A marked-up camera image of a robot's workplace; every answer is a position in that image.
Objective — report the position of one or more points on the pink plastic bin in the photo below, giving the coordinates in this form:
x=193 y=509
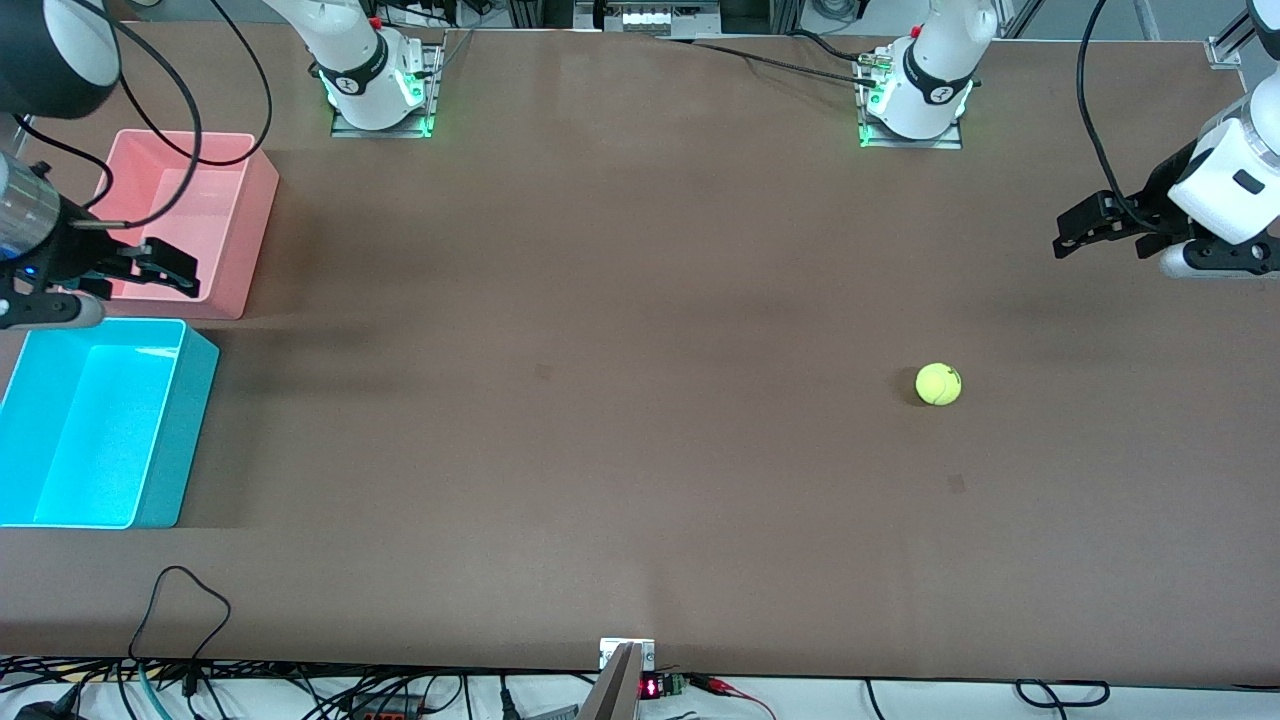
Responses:
x=240 y=230

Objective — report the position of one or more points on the grey camera mount beam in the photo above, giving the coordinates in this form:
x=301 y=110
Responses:
x=615 y=690

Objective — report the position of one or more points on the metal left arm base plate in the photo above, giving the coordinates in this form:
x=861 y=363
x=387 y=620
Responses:
x=940 y=143

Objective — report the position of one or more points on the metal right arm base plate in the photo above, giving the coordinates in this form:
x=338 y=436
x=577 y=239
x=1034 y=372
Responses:
x=434 y=90

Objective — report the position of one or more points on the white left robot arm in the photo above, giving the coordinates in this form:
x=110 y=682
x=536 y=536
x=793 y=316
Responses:
x=935 y=70

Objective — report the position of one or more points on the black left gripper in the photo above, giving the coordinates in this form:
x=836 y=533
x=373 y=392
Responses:
x=1158 y=197

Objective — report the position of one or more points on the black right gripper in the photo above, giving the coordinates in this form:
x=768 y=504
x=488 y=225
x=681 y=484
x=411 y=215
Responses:
x=72 y=252

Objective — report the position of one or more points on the metal device with lights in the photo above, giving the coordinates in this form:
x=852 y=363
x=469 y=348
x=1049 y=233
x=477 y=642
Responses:
x=650 y=18

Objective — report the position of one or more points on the yellow-green tennis ball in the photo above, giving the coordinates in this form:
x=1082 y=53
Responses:
x=938 y=384

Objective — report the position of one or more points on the metal camera mount plate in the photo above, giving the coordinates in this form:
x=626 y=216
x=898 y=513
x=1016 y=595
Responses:
x=612 y=650

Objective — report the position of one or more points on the blue plastic bin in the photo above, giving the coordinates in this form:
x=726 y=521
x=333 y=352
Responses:
x=100 y=430

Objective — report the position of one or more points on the aluminium corner bracket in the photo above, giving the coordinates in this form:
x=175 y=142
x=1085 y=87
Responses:
x=1223 y=52

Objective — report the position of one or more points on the black power plug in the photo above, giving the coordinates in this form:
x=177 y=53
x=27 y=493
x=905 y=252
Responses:
x=40 y=711

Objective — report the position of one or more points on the circuit board with red display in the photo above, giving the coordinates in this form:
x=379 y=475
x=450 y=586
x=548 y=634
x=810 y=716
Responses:
x=662 y=686

